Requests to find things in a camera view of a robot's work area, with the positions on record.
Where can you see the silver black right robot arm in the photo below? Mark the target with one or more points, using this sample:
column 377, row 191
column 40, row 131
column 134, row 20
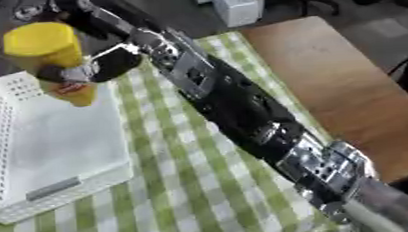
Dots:
column 236, row 103

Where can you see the white cabinet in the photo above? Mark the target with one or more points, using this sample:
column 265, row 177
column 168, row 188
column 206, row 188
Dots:
column 237, row 4

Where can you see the white perforated plastic basket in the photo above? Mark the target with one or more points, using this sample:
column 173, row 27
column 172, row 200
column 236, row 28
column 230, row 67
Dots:
column 62, row 135

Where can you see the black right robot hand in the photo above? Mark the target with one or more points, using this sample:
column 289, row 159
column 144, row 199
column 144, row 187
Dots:
column 116, row 62

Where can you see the yellow squeeze bottle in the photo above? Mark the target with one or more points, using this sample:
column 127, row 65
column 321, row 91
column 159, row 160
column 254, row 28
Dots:
column 45, row 46

